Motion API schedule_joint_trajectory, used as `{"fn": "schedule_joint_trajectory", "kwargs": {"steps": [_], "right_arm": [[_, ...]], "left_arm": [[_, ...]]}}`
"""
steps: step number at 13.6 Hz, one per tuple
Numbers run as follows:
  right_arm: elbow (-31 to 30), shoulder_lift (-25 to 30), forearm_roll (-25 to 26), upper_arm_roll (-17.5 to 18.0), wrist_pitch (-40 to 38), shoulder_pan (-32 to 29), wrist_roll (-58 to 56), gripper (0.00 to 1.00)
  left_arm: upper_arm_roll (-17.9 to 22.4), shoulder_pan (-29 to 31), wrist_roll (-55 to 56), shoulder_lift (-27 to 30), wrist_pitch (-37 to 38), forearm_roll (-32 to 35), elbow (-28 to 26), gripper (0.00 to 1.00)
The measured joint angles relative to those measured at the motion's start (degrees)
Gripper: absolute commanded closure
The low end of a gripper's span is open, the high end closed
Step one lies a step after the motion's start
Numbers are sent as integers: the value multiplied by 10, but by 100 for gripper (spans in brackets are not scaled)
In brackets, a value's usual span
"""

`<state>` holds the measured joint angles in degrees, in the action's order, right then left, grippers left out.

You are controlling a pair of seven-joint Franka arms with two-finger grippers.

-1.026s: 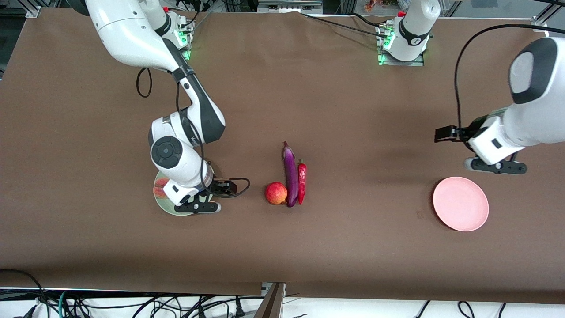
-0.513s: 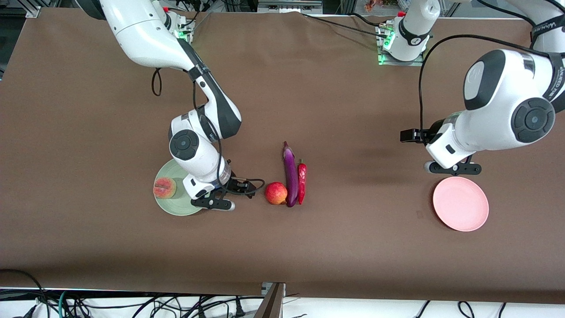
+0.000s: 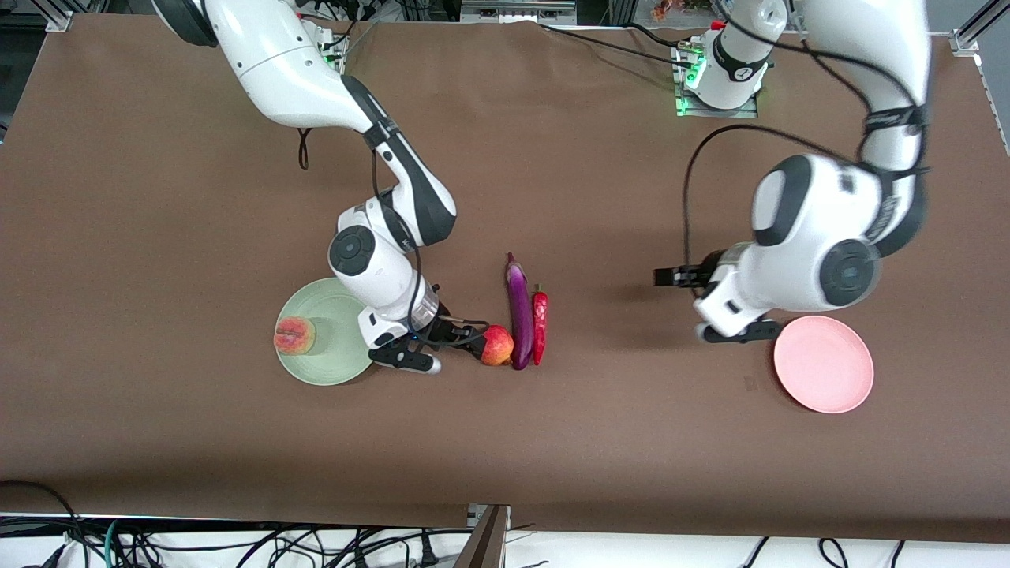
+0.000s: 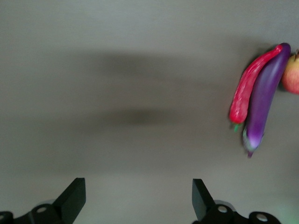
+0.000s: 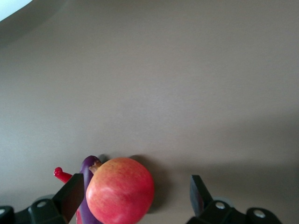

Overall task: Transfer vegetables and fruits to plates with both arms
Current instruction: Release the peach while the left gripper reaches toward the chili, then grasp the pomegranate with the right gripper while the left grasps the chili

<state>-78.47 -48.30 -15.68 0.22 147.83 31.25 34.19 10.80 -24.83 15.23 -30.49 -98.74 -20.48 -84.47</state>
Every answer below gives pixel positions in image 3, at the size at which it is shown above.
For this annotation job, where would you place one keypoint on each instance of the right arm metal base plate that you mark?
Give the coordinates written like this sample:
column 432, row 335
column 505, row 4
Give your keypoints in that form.
column 338, row 67

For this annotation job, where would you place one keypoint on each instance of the small aluminium corner bracket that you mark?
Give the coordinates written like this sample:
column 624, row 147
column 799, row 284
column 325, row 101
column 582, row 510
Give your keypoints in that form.
column 59, row 22

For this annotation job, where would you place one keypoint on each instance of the pink round plate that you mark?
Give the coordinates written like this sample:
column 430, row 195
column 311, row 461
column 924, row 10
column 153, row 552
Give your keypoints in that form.
column 824, row 367

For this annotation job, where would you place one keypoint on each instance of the grey power strip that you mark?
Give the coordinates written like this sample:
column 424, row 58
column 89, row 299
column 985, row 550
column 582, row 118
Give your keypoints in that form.
column 517, row 12

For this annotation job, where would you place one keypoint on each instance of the orange red background items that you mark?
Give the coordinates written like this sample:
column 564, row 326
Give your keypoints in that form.
column 667, row 9

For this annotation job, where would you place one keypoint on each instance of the red round pomegranate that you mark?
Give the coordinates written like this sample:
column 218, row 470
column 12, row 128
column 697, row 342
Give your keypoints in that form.
column 499, row 347

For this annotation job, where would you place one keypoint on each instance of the brown table cloth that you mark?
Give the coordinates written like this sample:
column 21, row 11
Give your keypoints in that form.
column 552, row 442

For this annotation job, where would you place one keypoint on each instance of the pale green round plate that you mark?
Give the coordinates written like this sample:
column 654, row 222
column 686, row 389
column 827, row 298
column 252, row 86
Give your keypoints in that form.
column 323, row 367

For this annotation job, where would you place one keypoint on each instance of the aluminium corner profile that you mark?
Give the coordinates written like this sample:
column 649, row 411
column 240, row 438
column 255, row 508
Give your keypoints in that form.
column 966, row 43

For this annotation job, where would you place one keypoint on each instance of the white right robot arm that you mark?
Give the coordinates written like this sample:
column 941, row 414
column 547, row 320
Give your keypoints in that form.
column 276, row 55

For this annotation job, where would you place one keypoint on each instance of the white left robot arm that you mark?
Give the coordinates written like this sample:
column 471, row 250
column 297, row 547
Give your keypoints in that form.
column 828, row 237

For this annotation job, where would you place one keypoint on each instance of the long purple eggplant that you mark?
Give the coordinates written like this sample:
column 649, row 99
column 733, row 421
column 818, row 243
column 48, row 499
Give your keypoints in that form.
column 520, row 315

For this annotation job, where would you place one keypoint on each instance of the aluminium table edge rail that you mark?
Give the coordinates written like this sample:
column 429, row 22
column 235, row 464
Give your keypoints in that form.
column 990, row 87

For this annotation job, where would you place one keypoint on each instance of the black power plug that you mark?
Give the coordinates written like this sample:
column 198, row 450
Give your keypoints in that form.
column 427, row 556

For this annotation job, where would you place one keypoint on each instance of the orange pink peach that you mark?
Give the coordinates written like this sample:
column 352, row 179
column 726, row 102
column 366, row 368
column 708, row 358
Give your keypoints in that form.
column 293, row 337

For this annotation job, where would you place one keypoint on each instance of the red chili pepper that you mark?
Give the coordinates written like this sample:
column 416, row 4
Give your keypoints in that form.
column 540, row 323

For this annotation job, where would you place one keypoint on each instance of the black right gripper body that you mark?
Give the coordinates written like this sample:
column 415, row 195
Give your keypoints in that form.
column 451, row 326

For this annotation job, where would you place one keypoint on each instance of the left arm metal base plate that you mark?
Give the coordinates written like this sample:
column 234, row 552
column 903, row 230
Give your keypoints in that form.
column 710, row 113

